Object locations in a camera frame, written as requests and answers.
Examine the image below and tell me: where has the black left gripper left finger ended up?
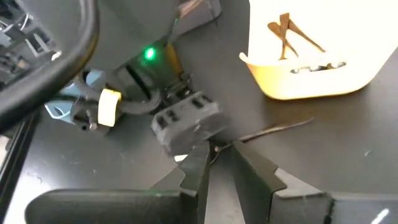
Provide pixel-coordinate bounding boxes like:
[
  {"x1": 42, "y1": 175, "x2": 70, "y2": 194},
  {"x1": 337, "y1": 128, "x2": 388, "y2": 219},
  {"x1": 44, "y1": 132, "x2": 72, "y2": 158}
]
[{"x1": 24, "y1": 141, "x2": 211, "y2": 224}]

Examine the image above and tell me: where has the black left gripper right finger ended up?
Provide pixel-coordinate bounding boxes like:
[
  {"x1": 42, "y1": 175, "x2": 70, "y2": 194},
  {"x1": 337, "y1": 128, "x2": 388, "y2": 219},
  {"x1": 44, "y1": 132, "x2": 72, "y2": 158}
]
[{"x1": 231, "y1": 141, "x2": 398, "y2": 224}]

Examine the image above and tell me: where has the yellow tape tag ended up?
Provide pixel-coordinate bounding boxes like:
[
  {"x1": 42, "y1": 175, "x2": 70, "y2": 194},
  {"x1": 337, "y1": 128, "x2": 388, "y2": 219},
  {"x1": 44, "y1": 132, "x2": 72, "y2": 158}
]
[{"x1": 98, "y1": 88, "x2": 123, "y2": 128}]

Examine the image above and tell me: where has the yellow plastic bin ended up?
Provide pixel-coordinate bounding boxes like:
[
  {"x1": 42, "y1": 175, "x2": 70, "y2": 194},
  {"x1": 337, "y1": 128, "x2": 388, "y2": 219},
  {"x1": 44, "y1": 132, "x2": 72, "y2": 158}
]
[{"x1": 238, "y1": 0, "x2": 398, "y2": 101}]

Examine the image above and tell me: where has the black aluminium rig frame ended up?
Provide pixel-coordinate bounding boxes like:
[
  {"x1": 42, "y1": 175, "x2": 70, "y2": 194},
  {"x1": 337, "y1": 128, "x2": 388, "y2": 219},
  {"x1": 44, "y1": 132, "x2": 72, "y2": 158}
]
[{"x1": 0, "y1": 111, "x2": 41, "y2": 218}]

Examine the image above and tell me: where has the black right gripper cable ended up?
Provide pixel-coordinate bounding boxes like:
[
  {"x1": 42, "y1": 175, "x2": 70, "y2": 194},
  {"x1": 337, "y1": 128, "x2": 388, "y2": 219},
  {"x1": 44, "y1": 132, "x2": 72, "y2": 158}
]
[{"x1": 0, "y1": 0, "x2": 100, "y2": 125}]

